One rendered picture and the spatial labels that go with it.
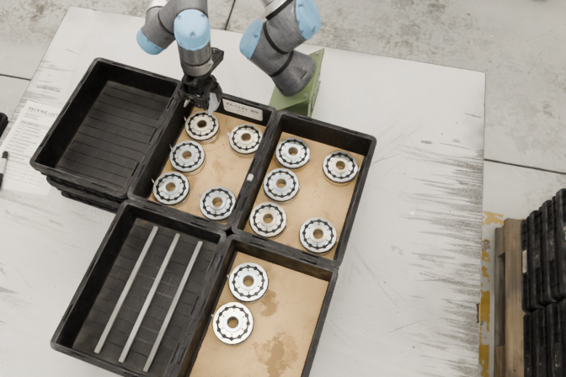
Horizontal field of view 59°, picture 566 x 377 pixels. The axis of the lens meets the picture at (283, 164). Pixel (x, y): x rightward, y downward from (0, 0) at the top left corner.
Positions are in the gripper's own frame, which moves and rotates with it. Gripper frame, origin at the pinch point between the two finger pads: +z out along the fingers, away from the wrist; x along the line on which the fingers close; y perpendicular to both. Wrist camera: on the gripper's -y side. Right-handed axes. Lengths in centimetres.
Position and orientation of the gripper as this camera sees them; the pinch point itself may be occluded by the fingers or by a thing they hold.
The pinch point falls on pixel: (205, 102)
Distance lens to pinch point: 140.7
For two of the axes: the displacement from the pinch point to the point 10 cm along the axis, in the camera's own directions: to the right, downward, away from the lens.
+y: -3.4, 8.4, -4.2
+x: 9.4, 3.4, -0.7
